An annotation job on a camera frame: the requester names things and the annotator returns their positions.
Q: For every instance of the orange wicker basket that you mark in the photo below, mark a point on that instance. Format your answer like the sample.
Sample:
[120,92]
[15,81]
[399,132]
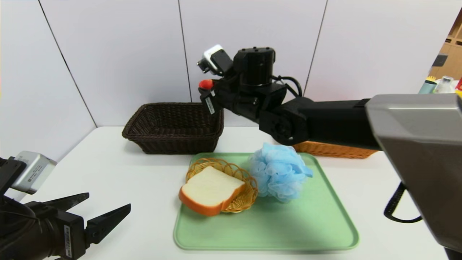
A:
[332,151]

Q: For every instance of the dark brown wicker basket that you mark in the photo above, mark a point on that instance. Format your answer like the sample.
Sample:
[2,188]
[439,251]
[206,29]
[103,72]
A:
[169,144]

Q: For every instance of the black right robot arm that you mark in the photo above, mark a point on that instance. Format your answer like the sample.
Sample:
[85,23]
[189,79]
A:
[325,122]

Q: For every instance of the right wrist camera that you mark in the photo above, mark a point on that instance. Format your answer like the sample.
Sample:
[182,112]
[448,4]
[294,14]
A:
[212,57]

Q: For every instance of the teal cup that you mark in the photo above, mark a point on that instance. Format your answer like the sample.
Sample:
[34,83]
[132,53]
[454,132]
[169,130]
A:
[427,86]

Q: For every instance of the light blue bath loofah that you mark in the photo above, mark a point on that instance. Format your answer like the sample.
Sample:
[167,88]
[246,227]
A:
[278,173]

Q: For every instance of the wooden shelf unit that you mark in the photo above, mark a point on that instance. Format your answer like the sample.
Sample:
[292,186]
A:
[451,54]

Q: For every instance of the small round yellow wicker basket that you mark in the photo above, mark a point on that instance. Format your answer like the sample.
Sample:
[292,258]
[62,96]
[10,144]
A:
[246,195]

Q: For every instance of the light green plastic tray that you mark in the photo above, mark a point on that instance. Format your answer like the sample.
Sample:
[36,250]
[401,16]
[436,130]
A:
[270,227]

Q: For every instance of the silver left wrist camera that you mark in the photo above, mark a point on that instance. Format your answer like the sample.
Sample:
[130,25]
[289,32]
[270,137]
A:
[34,171]

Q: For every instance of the clear plastic bottle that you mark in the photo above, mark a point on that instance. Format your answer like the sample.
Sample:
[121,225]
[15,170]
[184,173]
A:
[444,86]

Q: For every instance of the red rubber duck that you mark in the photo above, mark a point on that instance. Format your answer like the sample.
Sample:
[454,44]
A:
[206,84]

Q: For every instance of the toy bread slice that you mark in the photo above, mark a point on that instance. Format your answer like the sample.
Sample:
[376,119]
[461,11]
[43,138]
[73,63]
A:
[211,187]

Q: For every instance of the red package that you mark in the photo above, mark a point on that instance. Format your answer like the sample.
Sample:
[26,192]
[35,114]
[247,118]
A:
[459,83]

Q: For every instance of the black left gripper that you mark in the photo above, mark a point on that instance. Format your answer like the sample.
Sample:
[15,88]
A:
[69,233]

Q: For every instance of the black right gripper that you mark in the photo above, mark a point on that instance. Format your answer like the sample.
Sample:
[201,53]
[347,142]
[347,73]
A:
[209,104]

